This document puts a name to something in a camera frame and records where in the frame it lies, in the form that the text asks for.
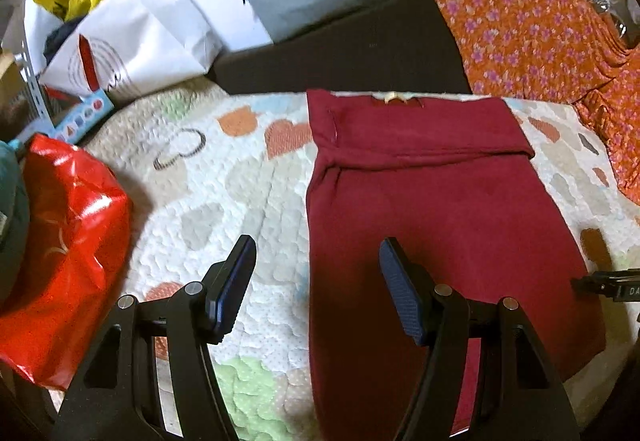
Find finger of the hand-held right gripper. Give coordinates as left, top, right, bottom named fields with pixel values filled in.
left=571, top=271, right=640, bottom=304

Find white metal rack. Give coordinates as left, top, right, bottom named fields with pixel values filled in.
left=0, top=28, right=53, bottom=132

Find dark red small garment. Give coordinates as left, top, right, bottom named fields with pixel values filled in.
left=305, top=89, right=607, bottom=439

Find heart-print quilted mat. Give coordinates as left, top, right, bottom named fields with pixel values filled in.
left=47, top=79, right=640, bottom=441

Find shiny red bag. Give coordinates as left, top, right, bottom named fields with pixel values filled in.
left=0, top=133, right=134, bottom=392

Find teal cloth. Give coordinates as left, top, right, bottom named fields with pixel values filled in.
left=0, top=141, right=31, bottom=304

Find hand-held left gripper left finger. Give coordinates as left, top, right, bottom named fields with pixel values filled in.
left=53, top=234, right=258, bottom=441

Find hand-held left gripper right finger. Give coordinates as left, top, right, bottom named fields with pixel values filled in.
left=379, top=237, right=582, bottom=441

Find white paper bag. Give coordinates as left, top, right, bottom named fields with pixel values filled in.
left=39, top=0, right=224, bottom=104

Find blue printed box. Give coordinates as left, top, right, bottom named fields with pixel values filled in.
left=10, top=89, right=115, bottom=148

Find orange floral cloth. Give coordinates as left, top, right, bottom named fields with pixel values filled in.
left=416, top=0, right=640, bottom=206

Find dark brown cushion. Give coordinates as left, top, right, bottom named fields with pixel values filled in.
left=207, top=0, right=473, bottom=96

